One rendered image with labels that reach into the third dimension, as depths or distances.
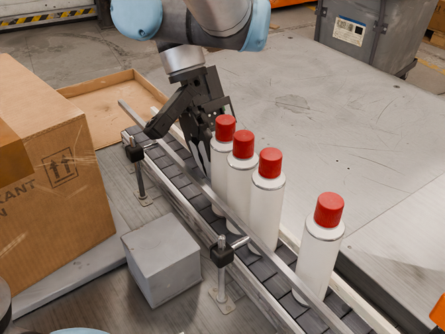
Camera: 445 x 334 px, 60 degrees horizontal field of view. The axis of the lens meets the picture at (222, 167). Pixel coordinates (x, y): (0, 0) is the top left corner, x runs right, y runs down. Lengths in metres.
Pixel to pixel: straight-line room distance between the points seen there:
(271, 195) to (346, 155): 0.46
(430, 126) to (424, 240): 0.49
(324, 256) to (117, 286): 0.37
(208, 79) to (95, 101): 0.58
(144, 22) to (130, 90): 0.70
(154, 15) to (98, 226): 0.38
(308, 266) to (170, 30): 0.38
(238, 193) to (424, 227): 0.36
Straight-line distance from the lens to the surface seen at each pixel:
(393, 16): 2.59
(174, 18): 0.58
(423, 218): 0.83
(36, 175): 0.62
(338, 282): 0.63
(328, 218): 0.50
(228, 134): 0.62
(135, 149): 0.77
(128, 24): 0.58
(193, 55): 0.69
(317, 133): 1.07
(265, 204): 0.59
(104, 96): 1.25
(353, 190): 0.91
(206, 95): 0.71
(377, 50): 2.66
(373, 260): 0.72
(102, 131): 1.08
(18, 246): 0.68
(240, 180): 0.61
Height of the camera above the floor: 1.42
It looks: 40 degrees down
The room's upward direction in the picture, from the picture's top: straight up
